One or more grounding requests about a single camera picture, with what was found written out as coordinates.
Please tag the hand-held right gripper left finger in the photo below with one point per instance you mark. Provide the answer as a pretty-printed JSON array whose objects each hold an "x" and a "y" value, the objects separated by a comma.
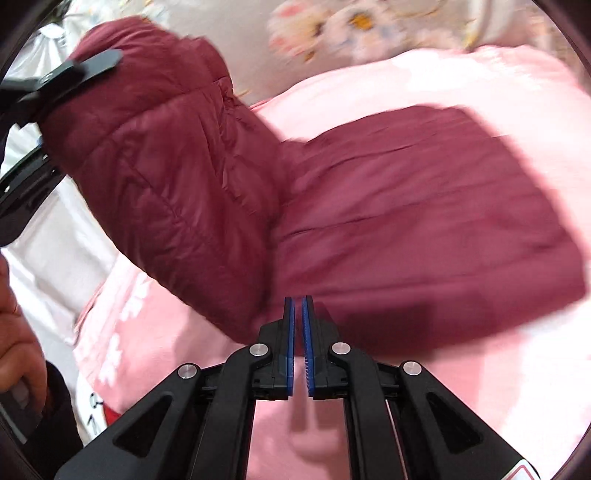
[{"x": 288, "y": 332}]

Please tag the maroon puffer jacket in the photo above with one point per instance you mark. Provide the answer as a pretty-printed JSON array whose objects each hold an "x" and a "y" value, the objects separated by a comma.
[{"x": 369, "y": 207}]

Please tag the pink fleece blanket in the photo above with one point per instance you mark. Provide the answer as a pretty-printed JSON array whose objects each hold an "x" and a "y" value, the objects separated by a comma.
[{"x": 415, "y": 78}]

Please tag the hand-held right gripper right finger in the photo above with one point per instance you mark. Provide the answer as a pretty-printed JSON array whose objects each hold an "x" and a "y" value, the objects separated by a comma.
[{"x": 308, "y": 332}]

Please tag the grey floral cloth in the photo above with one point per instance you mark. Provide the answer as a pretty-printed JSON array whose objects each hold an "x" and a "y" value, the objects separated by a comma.
[{"x": 221, "y": 27}]

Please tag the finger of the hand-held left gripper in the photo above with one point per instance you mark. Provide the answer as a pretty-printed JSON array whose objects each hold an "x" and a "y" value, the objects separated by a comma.
[{"x": 69, "y": 71}]

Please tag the person's left hand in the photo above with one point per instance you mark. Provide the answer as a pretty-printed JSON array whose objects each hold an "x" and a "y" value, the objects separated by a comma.
[{"x": 21, "y": 332}]

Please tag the person's dark clothing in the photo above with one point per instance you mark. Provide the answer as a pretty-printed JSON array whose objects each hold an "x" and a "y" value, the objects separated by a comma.
[{"x": 57, "y": 429}]

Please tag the white satin curtain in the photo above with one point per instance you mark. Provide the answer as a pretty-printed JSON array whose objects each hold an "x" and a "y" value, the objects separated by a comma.
[{"x": 60, "y": 258}]

